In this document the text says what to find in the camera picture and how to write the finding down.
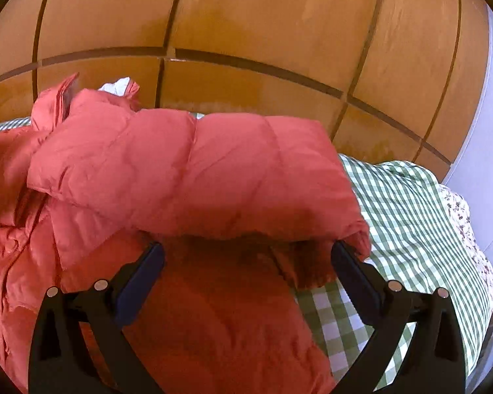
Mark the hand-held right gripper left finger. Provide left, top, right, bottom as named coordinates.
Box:
left=28, top=242, right=166, bottom=394

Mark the wooden wardrobe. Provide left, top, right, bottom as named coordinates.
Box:
left=0, top=0, right=491, bottom=169

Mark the orange puffer jacket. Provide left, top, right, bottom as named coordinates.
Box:
left=0, top=72, right=372, bottom=394

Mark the green checked blanket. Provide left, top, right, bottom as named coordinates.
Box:
left=0, top=117, right=493, bottom=394

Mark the white pillow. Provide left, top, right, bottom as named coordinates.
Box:
left=99, top=76, right=134, bottom=95

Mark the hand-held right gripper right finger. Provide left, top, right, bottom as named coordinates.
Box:
left=331, top=240, right=466, bottom=394

